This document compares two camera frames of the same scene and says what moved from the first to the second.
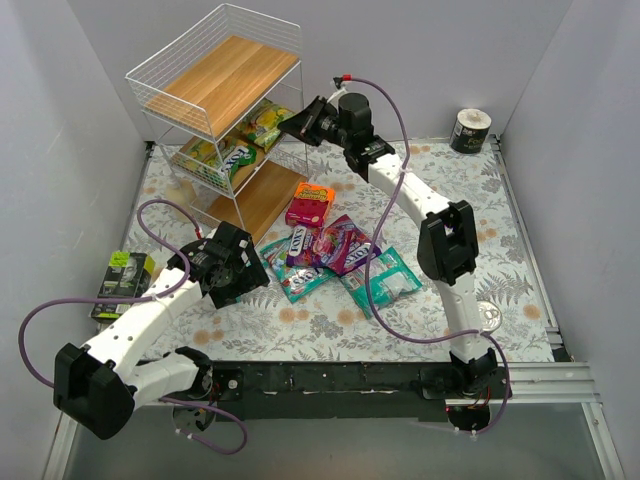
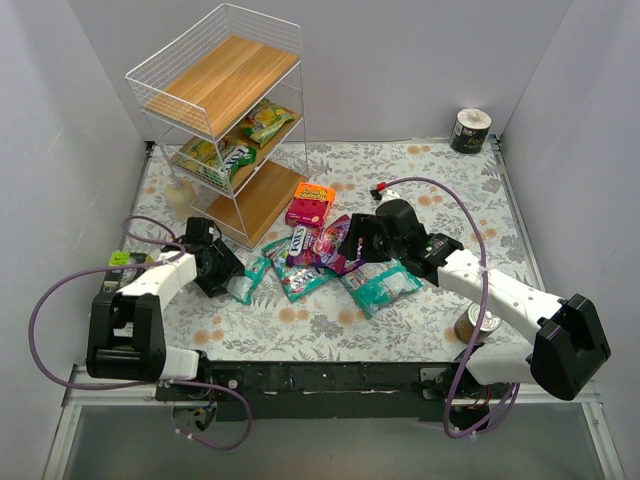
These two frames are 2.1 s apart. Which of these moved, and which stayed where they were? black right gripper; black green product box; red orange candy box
Moved: black right gripper
Stayed: black green product box; red orange candy box
